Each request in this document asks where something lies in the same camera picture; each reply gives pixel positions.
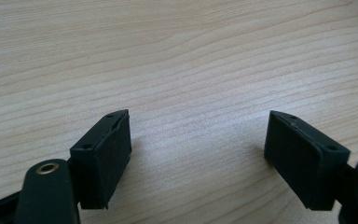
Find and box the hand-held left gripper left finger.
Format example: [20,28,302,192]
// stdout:
[69,108,133,210]

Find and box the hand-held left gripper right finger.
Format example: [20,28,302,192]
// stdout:
[263,109,351,212]

